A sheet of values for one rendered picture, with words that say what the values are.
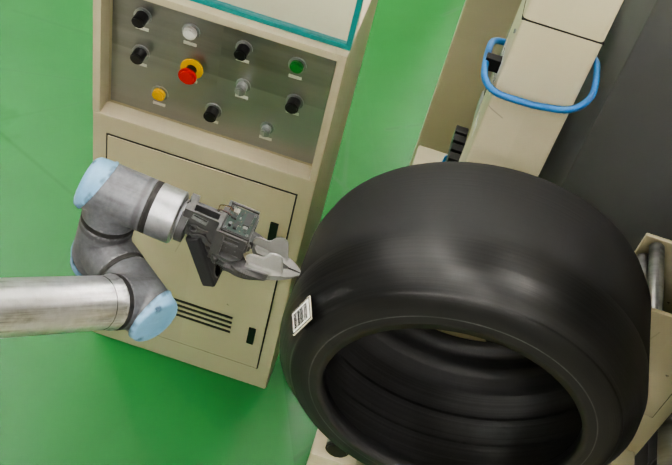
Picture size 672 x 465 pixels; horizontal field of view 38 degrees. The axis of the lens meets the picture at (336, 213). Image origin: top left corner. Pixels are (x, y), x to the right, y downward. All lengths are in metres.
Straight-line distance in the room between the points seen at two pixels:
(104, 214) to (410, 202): 0.49
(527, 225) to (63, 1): 2.99
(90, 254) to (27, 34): 2.42
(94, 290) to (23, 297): 0.13
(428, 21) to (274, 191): 2.24
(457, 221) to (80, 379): 1.72
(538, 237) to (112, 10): 1.14
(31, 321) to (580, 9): 0.92
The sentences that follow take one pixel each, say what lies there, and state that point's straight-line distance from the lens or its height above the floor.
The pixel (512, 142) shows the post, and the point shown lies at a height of 1.42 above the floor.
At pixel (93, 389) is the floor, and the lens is 2.91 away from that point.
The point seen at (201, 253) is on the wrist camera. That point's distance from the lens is 1.60.
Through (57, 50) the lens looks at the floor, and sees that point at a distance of 3.92.
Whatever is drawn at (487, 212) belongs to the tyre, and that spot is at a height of 1.49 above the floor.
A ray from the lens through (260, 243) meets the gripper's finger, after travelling 1.60.
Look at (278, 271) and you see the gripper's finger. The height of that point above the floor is 1.26.
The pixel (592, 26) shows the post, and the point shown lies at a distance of 1.54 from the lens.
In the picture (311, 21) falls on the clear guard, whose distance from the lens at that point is 2.00.
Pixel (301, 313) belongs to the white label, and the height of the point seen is 1.29.
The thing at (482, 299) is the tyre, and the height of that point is 1.46.
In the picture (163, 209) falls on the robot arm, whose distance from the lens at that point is 1.55.
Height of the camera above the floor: 2.48
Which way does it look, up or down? 47 degrees down
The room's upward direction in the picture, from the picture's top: 16 degrees clockwise
